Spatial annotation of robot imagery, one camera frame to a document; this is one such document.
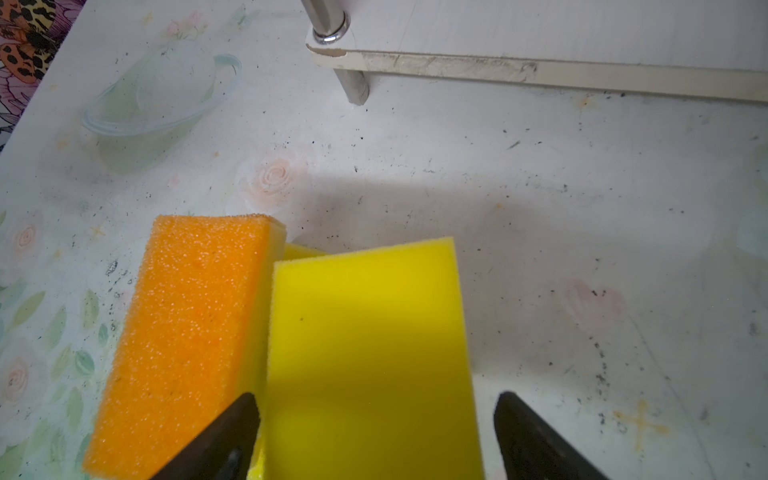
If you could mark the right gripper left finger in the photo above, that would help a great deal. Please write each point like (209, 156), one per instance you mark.
(223, 450)

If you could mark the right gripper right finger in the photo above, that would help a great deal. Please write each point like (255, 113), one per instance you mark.
(531, 449)

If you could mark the orange top sponge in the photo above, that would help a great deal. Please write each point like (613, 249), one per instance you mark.
(194, 339)

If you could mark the yellow sponge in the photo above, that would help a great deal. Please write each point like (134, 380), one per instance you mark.
(297, 252)
(368, 373)

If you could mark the white two-tier shelf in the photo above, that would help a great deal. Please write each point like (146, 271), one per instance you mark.
(705, 49)

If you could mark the clear plastic bowl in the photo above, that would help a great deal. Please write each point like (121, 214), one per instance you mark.
(157, 102)

